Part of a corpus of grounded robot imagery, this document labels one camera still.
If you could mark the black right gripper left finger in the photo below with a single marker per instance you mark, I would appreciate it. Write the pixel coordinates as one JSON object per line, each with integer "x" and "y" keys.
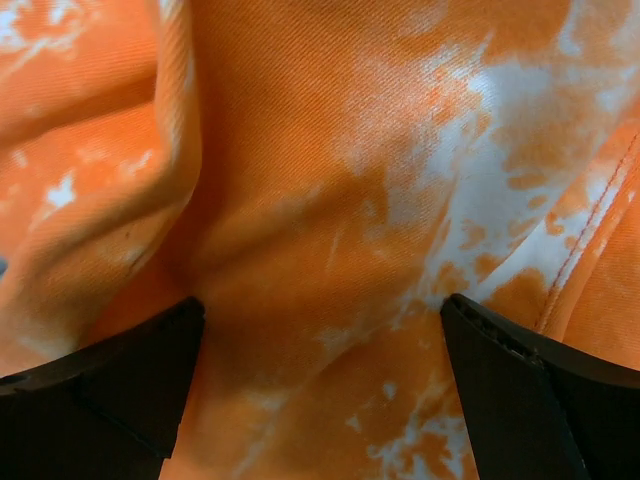
{"x": 109, "y": 411}

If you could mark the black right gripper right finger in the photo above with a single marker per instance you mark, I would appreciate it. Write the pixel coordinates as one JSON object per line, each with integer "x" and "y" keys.
{"x": 535, "y": 408}

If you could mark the orange tie-dye trousers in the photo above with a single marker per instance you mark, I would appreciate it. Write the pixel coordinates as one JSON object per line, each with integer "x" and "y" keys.
{"x": 321, "y": 175}

